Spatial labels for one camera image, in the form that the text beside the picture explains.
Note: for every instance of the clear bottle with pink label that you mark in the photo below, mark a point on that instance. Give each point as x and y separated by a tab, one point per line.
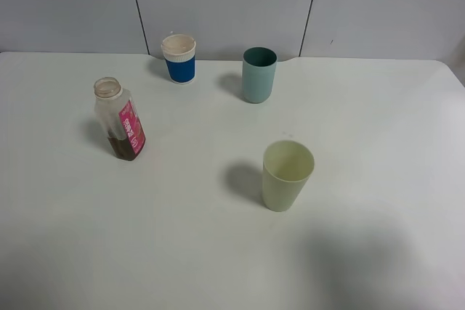
118	117

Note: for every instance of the pale green plastic cup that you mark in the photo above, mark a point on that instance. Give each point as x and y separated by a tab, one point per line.
287	165

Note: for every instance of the blue and white paper cup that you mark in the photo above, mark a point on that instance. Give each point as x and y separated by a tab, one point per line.
179	54

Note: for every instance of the teal plastic cup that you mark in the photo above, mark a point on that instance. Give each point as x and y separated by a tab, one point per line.
258	72

